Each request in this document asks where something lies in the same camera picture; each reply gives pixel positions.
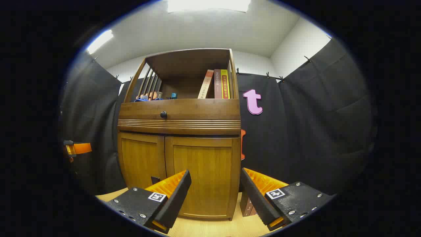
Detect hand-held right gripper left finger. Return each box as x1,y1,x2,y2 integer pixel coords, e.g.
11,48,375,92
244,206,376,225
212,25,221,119
105,170,192,235

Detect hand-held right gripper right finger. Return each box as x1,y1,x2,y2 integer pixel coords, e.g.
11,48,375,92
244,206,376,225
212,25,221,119
239,167,336,231

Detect wooden cabinet door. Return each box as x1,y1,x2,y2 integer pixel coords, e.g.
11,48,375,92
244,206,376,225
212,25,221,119
164,136,241,220
118,132,167,190

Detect wooden double-door shoe cabinet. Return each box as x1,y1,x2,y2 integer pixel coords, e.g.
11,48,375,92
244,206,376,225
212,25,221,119
117,48,242,222

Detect brown books on floor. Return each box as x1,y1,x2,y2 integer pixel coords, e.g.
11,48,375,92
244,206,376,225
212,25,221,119
239,192,258,217

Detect blue cloth item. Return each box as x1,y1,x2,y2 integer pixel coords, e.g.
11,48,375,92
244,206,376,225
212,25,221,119
134,95,163,102

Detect black backdrop cloth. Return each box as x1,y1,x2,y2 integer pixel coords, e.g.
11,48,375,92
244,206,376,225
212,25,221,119
61,38,377,198

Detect ceiling light panel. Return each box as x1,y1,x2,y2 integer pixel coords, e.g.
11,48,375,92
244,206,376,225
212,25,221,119
86,29,114,55
167,0,251,13

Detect beige book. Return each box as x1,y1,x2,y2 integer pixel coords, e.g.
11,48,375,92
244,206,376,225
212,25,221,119
197,69,214,99

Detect yellow book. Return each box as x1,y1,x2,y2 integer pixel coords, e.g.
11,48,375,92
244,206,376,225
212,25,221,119
221,69,230,99

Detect brown book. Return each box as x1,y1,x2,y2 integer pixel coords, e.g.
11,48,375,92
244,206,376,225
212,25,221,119
214,69,223,99

